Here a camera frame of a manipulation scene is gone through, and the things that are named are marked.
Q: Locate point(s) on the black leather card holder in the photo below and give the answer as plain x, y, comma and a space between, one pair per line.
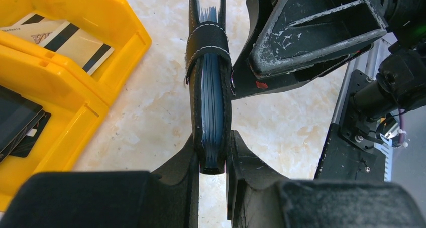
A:
208, 75

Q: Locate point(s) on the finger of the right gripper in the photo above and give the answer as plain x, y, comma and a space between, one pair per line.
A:
292, 42

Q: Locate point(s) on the beige striped cards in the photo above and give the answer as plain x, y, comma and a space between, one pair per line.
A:
64, 38

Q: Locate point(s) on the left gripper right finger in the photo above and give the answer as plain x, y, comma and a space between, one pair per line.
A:
259, 196

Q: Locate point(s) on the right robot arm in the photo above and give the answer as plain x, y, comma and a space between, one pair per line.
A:
400, 82

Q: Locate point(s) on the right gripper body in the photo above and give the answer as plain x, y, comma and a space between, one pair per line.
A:
406, 20

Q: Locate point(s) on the yellow bin with black cards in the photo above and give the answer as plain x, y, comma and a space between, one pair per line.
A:
70, 115

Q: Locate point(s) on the black cards stack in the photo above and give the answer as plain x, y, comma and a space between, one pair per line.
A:
22, 122

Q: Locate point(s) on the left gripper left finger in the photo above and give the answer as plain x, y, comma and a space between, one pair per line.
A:
166, 197

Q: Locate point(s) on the yellow bin with beige cards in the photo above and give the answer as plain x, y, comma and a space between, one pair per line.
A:
111, 21

